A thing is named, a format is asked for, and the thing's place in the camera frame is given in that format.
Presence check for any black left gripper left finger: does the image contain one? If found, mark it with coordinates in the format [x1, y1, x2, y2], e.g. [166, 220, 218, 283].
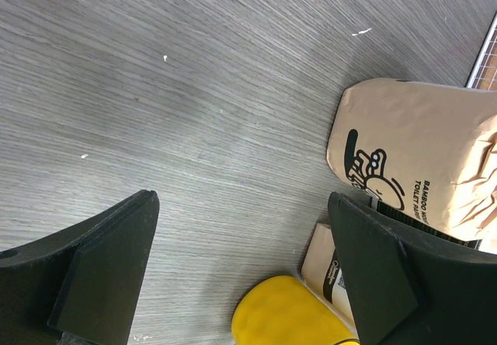
[1, 190, 160, 344]

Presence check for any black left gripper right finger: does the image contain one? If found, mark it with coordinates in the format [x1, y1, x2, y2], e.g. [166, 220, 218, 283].
[328, 193, 496, 344]

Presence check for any brown wrapped roll front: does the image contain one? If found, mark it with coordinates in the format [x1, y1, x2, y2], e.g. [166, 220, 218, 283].
[301, 223, 356, 329]

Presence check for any brown wrapped roll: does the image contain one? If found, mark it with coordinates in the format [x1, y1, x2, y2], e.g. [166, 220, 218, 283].
[326, 78, 496, 241]
[301, 223, 356, 329]

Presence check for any yellow enamel mug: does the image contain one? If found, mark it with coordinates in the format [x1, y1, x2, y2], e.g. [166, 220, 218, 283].
[231, 275, 359, 345]

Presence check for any brown wrapped roll back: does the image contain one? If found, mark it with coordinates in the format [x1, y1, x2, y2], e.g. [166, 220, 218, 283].
[326, 78, 496, 241]

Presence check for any white wire wooden shelf rack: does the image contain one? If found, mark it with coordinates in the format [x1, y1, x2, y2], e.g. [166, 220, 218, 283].
[465, 16, 497, 92]

